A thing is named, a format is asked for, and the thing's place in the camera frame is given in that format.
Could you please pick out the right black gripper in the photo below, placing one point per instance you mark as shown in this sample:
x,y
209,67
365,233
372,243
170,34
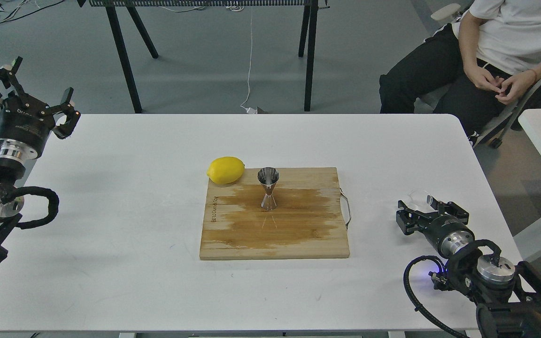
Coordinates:
x,y
447,233

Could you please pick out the wooden cutting board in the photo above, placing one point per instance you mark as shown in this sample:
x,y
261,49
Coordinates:
x,y
307,223

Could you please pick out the clear glass cup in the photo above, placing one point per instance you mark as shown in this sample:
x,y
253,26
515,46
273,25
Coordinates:
x,y
420,200

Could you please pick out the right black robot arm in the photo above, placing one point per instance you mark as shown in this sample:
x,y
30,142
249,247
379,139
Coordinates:
x,y
507,296

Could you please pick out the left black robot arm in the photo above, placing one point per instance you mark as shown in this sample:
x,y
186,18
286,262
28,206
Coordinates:
x,y
13,155

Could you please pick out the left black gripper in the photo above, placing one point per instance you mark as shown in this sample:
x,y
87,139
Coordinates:
x,y
20,126

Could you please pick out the steel jigger measuring cup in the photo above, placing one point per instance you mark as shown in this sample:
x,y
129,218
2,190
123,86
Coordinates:
x,y
268,177

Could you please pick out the seated person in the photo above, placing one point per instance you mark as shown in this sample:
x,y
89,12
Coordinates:
x,y
488,60

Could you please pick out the yellow lemon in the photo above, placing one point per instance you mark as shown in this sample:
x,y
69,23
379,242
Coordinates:
x,y
225,170

